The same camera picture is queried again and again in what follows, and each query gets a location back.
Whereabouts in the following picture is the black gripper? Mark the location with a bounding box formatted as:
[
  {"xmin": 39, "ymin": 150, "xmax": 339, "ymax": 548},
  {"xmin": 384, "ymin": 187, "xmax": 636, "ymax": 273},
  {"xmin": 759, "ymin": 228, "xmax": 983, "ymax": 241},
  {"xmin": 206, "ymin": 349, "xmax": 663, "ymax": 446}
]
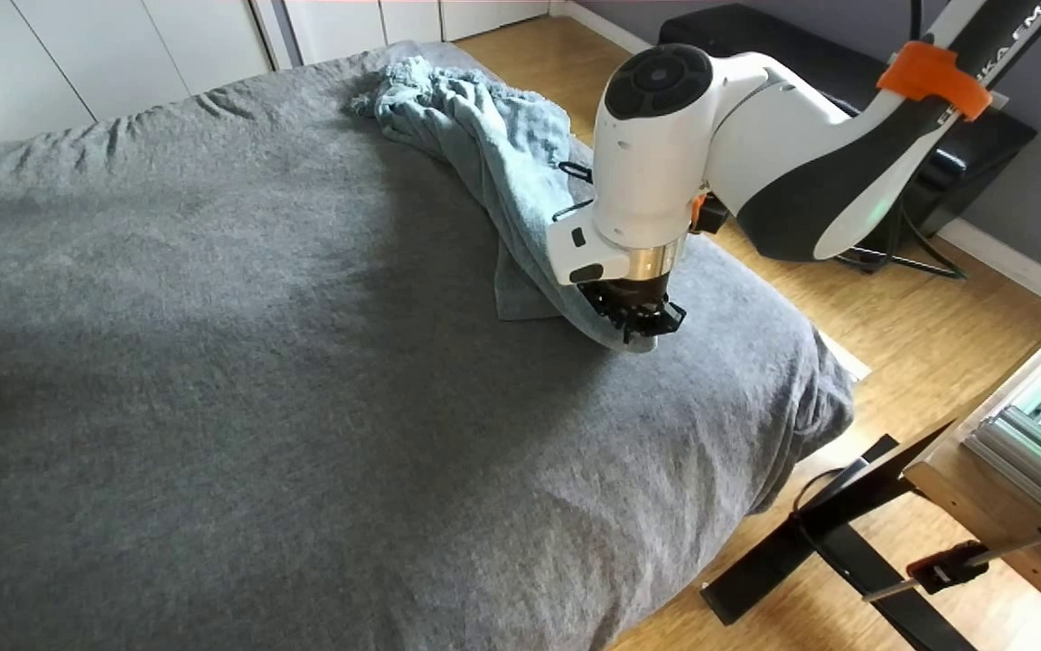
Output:
[{"xmin": 575, "ymin": 271, "xmax": 692, "ymax": 354}]

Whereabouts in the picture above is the blue fringed towel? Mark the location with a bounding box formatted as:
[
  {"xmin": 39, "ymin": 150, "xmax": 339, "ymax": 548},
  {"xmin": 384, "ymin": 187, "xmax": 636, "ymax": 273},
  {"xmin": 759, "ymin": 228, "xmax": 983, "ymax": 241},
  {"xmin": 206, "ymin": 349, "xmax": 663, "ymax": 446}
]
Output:
[{"xmin": 343, "ymin": 50, "xmax": 670, "ymax": 354}]

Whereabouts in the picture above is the grey bed cover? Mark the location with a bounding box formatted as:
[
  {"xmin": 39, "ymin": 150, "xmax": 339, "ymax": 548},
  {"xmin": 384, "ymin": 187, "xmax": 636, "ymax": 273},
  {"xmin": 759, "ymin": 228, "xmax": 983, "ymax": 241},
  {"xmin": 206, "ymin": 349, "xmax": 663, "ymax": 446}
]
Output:
[{"xmin": 0, "ymin": 41, "xmax": 859, "ymax": 651}]

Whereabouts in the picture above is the black floor bar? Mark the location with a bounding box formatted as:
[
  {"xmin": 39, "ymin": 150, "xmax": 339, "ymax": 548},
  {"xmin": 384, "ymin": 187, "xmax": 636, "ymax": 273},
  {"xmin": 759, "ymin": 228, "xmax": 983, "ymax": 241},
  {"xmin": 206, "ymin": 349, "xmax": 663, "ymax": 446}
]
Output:
[{"xmin": 698, "ymin": 419, "xmax": 977, "ymax": 651}]

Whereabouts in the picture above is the black ottoman bench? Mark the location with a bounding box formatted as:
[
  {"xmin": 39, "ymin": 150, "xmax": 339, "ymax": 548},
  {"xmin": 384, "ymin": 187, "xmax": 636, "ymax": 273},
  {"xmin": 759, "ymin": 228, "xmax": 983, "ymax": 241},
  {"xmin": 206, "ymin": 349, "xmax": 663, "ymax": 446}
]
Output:
[{"xmin": 658, "ymin": 0, "xmax": 1041, "ymax": 247}]

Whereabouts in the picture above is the black clamp red tip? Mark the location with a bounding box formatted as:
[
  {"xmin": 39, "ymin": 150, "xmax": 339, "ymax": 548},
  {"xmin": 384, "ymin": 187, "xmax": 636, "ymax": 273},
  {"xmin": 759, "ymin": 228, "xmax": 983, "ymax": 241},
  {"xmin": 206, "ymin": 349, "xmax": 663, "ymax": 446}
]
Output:
[{"xmin": 904, "ymin": 539, "xmax": 998, "ymax": 595}]

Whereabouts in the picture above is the aluminium profile robot stand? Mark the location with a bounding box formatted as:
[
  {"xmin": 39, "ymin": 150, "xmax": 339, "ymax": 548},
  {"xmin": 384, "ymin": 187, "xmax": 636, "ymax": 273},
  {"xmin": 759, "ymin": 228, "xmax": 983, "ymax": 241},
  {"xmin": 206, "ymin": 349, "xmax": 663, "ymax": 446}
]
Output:
[{"xmin": 957, "ymin": 348, "xmax": 1041, "ymax": 510}]

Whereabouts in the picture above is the white wardrobe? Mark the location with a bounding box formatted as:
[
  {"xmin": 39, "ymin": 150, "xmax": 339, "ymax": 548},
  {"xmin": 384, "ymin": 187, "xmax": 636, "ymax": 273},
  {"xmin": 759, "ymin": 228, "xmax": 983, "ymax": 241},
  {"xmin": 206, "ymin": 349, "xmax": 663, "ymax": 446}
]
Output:
[{"xmin": 0, "ymin": 0, "xmax": 553, "ymax": 157}]

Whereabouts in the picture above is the orange wrist cable clip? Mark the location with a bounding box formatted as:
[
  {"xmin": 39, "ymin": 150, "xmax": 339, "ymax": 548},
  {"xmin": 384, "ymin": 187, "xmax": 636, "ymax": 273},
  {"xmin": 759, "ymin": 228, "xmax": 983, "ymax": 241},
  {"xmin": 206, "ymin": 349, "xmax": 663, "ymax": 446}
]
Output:
[{"xmin": 684, "ymin": 193, "xmax": 717, "ymax": 234}]

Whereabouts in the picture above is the white bed frame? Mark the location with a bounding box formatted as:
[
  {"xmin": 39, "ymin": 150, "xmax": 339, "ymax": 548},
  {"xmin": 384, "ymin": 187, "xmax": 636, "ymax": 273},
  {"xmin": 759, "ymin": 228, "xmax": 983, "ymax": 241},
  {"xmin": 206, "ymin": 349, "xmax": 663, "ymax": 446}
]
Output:
[{"xmin": 824, "ymin": 331, "xmax": 876, "ymax": 388}]

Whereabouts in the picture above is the orange forearm cable clip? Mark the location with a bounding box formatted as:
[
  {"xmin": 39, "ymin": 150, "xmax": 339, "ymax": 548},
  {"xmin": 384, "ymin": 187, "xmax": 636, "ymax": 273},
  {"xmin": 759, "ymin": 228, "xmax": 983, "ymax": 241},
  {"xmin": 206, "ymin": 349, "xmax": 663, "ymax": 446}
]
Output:
[{"xmin": 876, "ymin": 37, "xmax": 998, "ymax": 122}]

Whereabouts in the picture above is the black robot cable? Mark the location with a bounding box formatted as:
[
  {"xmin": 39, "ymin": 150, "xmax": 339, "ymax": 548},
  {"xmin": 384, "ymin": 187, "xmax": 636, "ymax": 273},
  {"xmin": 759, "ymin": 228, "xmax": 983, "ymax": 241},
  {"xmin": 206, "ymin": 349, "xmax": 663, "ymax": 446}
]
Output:
[{"xmin": 899, "ymin": 0, "xmax": 931, "ymax": 50}]

